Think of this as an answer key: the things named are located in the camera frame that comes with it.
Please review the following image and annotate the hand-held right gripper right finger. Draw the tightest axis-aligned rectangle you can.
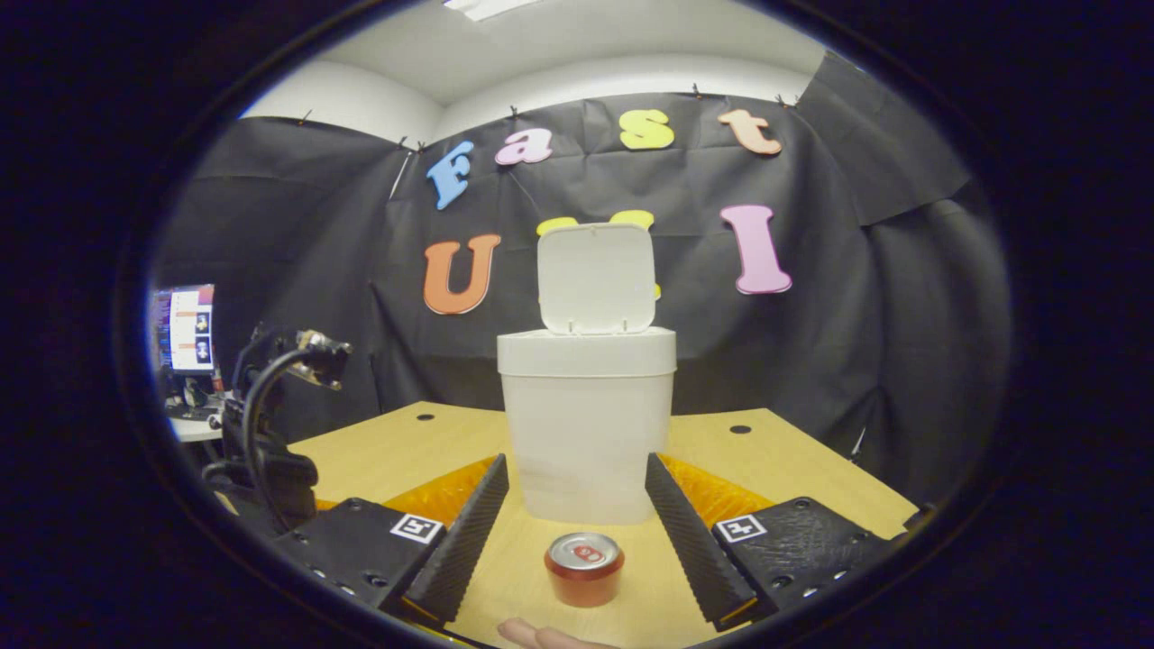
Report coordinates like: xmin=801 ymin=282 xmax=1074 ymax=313
xmin=645 ymin=452 xmax=902 ymax=632

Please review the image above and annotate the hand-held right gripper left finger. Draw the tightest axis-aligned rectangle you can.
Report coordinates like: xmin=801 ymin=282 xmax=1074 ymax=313
xmin=266 ymin=453 xmax=510 ymax=629

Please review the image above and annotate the white desktop garbage bin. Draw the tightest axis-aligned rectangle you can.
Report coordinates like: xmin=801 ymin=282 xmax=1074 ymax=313
xmin=497 ymin=223 xmax=678 ymax=526

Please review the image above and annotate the ceiling light panel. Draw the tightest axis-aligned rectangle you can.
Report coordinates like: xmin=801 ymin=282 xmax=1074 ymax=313
xmin=442 ymin=0 xmax=542 ymax=23

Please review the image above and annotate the red pop can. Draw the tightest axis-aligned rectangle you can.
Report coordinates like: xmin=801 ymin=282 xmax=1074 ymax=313
xmin=544 ymin=532 xmax=626 ymax=608

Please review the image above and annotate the white side table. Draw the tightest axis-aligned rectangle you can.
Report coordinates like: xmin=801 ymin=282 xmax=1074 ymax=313
xmin=167 ymin=410 xmax=226 ymax=443

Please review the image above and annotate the wooden desktop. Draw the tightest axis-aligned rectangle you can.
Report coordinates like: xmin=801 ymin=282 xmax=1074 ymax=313
xmin=216 ymin=401 xmax=919 ymax=649

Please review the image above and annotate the black backdrop cloth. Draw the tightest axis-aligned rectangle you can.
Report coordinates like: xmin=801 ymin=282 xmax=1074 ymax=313
xmin=149 ymin=50 xmax=1015 ymax=506

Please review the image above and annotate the computer monitor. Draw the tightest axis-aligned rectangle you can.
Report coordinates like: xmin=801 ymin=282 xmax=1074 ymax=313
xmin=151 ymin=285 xmax=217 ymax=375

